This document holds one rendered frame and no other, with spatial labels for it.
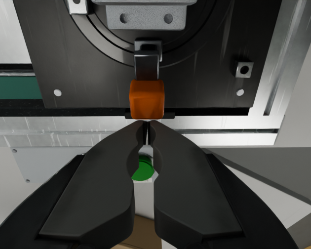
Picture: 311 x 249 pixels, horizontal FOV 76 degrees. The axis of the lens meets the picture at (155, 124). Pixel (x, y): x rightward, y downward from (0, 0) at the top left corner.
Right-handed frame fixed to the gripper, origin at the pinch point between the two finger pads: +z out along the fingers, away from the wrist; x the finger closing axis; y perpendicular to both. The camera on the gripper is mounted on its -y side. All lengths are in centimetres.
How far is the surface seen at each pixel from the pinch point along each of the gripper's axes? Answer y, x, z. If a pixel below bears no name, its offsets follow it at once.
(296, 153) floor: 88, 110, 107
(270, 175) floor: 110, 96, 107
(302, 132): 13.9, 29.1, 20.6
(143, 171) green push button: 12.9, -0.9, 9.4
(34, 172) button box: 14.1, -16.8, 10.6
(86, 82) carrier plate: 0.4, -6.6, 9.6
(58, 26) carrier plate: -5.0, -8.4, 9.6
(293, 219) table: 41, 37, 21
